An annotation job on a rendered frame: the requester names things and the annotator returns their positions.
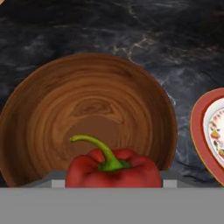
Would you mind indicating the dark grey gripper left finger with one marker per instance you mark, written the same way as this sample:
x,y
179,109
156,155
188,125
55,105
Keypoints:
x,y
58,178

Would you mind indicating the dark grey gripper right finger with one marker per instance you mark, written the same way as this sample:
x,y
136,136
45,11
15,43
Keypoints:
x,y
169,178

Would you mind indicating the red bell pepper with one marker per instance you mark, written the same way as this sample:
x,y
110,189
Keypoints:
x,y
113,172

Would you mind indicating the brown wooden bowl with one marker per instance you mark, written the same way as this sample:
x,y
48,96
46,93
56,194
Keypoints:
x,y
87,110

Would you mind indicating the red rimmed patterned plate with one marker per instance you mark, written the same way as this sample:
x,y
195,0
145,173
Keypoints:
x,y
211,131

